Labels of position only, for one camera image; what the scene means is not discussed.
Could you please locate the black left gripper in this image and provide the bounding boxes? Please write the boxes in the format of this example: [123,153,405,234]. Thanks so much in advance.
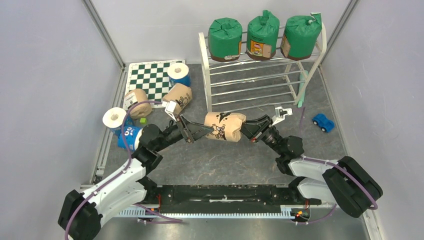
[154,114,214,153]

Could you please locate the blue white roll rear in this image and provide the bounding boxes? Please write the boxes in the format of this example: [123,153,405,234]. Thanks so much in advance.
[167,62,191,87]

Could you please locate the brown roll with cartoon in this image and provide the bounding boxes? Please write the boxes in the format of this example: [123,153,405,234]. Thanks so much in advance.
[162,83,193,114]

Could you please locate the brown roll with label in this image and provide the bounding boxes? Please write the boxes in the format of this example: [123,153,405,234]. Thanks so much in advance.
[123,88,153,119]

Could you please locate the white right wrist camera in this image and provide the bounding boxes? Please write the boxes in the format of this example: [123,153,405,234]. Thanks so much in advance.
[272,106,293,126]

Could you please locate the green white chessboard mat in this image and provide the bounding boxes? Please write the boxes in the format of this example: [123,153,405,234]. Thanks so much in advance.
[123,59,185,110]

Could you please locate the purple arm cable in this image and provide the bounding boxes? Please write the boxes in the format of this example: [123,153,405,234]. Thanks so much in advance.
[298,106,379,211]
[63,100,165,240]

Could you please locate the green brown roll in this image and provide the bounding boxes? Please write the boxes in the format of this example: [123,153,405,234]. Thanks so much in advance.
[280,12,322,61]

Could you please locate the blue white roll front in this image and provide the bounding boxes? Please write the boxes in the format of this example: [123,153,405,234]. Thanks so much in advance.
[102,107,134,136]

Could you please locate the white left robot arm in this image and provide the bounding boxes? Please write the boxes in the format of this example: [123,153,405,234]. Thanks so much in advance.
[58,116,214,240]

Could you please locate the blue white roll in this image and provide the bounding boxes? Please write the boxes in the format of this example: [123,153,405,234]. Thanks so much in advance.
[167,62,191,87]
[102,107,134,136]

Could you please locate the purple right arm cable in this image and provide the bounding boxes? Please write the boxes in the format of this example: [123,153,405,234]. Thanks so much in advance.
[298,106,379,211]

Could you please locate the blue toy car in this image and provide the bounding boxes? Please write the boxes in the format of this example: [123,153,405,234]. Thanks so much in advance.
[312,113,335,133]

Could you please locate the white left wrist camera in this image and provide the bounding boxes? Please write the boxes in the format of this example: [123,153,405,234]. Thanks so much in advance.
[161,100,178,122]

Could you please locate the mint green stick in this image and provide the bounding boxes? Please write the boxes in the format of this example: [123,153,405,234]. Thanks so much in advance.
[297,70,310,110]

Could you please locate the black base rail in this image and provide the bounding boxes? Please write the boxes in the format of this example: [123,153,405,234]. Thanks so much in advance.
[115,183,322,221]

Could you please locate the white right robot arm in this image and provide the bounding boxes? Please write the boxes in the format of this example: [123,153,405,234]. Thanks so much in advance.
[240,115,383,218]

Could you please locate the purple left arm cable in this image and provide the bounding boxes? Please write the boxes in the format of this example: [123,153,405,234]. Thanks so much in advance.
[63,100,165,240]

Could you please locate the cream metal shelf rack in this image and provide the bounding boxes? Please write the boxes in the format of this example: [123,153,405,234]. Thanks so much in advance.
[198,25,328,113]

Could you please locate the green roll on shelf left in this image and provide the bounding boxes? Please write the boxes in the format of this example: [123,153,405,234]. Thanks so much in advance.
[208,17,243,62]

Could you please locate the green paper roll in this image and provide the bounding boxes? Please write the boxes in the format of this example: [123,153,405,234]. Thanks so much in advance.
[246,10,280,61]

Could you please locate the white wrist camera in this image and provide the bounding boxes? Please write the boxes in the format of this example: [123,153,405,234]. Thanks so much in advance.
[161,100,178,122]
[272,106,293,126]

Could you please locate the brown paper roll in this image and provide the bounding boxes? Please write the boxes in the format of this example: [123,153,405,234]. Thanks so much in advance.
[204,112,247,143]

